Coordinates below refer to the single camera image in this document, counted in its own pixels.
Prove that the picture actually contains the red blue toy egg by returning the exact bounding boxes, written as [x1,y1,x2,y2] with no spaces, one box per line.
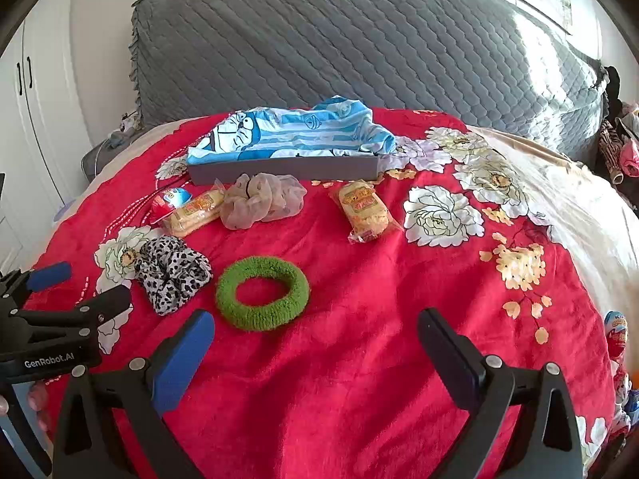
[150,187,193,225]

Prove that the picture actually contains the pile of clothes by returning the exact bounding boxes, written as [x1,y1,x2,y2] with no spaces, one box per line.
[596,65,639,185]

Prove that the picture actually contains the blue cartoon cloth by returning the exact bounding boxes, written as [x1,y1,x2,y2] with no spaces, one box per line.
[187,96,397,165]

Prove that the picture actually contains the colourful toy packets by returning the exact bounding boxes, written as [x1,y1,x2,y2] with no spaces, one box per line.
[610,359,639,442]

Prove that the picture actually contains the packaged toy egg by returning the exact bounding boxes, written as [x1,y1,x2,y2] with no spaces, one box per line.
[604,311,629,360]

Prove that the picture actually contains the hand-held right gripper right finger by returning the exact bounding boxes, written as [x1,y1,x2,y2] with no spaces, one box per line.
[417,308,585,479]

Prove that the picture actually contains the red floral blanket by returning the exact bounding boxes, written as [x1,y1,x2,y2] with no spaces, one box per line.
[22,107,620,479]

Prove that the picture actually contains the green fuzzy scrunchie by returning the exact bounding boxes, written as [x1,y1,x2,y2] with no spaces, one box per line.
[216,255,310,331]

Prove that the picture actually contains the person's left hand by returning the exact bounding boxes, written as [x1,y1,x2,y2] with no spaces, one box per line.
[0,382,51,435]

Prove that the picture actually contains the leopard print scrunchie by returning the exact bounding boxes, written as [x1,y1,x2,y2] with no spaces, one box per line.
[134,237,213,316]

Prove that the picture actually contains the beige sheer scrunchie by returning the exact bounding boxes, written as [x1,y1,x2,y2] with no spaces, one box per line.
[220,173,308,230]

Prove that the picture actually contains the yellow snack packet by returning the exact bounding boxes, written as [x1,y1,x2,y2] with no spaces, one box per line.
[161,182,226,238]
[330,181,403,245]

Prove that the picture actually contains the patterned small cloth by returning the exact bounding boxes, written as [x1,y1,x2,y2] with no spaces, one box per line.
[120,112,145,138]

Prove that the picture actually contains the grey bedside stool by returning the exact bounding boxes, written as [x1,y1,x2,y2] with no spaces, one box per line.
[81,144,115,183]

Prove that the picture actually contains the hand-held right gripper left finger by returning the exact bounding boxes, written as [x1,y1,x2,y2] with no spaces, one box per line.
[52,309,216,479]

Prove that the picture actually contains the grey quilted headboard cover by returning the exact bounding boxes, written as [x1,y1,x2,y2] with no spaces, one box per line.
[129,0,612,170]

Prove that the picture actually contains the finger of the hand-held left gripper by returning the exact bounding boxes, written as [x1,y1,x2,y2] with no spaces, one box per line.
[0,261,72,310]
[7,284,133,342]

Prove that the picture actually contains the white wardrobe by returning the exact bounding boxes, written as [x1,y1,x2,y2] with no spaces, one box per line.
[0,0,93,270]

